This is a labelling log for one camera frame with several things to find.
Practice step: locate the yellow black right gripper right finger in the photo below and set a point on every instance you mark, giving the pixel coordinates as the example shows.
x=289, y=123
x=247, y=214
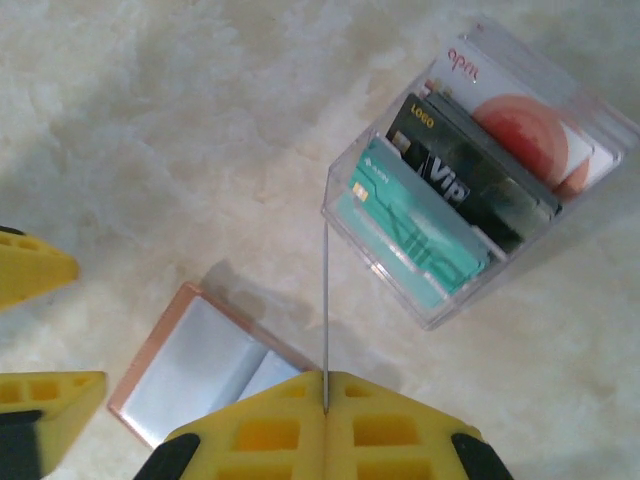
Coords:
x=400, y=440

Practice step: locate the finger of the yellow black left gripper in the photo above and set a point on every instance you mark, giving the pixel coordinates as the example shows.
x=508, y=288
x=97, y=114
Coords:
x=35, y=270
x=50, y=415

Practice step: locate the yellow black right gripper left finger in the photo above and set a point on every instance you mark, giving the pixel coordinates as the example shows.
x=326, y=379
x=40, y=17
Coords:
x=250, y=440

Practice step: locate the brown leather card holder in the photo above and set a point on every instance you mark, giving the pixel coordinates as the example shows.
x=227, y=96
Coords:
x=190, y=360

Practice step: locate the thin plastic card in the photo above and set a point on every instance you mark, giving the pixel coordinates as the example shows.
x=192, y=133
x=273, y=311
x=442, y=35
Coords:
x=325, y=325

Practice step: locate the teal card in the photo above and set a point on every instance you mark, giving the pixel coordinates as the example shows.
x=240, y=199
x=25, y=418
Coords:
x=400, y=225

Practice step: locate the white card red circle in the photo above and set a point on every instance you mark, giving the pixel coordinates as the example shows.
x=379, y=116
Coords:
x=575, y=182
x=500, y=95

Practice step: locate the small red and teal box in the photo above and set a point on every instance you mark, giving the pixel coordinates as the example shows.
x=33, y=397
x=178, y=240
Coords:
x=500, y=280

